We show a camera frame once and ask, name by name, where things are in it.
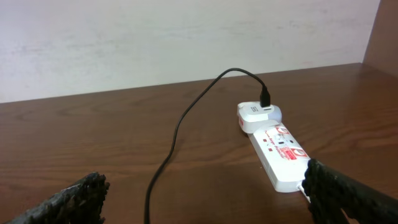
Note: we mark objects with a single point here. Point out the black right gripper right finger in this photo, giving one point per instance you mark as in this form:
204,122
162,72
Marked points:
337,198

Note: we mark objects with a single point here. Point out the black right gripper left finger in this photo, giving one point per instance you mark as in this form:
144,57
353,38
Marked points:
80,203

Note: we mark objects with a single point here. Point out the white USB charger plug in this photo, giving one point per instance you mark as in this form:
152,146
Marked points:
253,117

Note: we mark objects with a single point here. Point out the white power strip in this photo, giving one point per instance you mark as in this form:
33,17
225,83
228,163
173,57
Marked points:
282,157

